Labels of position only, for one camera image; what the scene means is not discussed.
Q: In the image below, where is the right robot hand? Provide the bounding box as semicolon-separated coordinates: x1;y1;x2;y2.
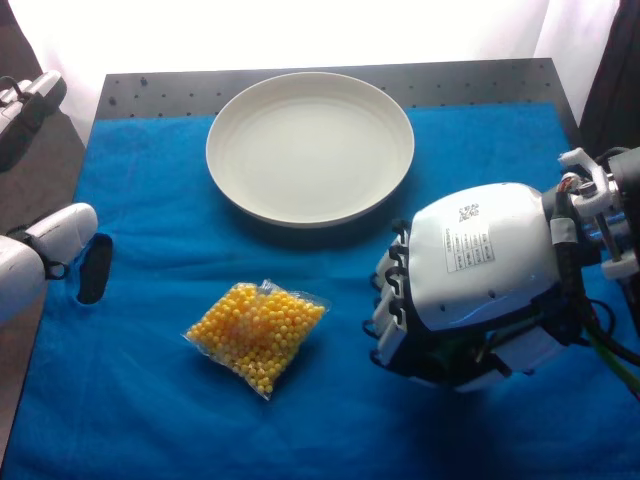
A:
362;181;589;395

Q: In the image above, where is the white round plate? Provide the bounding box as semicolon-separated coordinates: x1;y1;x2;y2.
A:
205;72;416;230

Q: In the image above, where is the black curtain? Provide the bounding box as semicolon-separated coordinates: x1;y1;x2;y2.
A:
0;0;46;84
579;0;640;151

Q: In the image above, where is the blue cloth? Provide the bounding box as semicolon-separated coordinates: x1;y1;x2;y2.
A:
0;102;640;480

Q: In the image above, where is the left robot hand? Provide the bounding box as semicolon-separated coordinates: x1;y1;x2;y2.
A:
0;69;100;329

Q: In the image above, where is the yellow food packet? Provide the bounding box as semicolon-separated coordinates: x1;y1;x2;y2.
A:
182;278;334;401

